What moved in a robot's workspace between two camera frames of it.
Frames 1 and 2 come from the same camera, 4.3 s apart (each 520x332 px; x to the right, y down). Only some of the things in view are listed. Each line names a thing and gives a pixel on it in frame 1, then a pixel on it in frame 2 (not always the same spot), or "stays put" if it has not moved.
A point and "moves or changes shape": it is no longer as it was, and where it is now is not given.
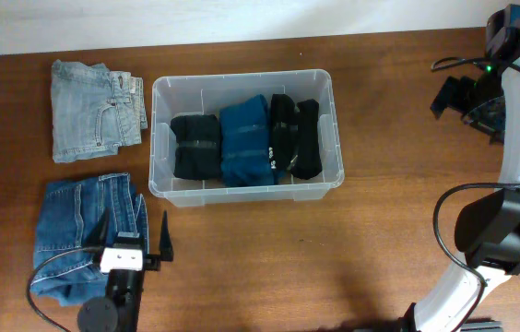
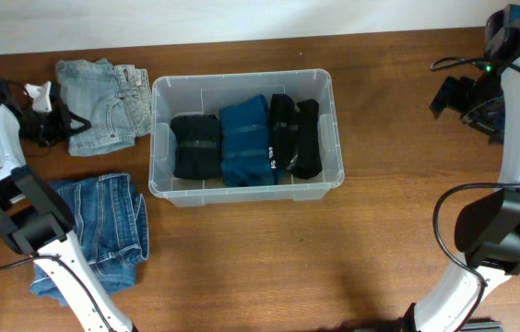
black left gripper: (153, 260) → (65, 124)
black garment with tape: (198, 147) stays put
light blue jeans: (94, 111) moves or changes shape
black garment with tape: (295, 136) stays put
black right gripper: (451, 94) stays put
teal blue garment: (245, 127) stays put
